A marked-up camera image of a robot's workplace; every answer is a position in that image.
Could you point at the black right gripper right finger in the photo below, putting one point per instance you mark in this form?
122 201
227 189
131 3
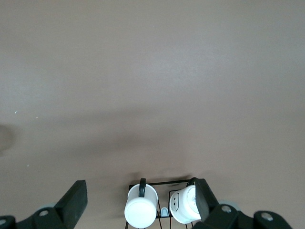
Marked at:
205 202

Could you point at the white mug with dotted mark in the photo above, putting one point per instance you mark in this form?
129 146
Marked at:
183 205

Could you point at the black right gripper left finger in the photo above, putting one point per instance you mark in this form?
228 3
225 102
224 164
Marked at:
71 202

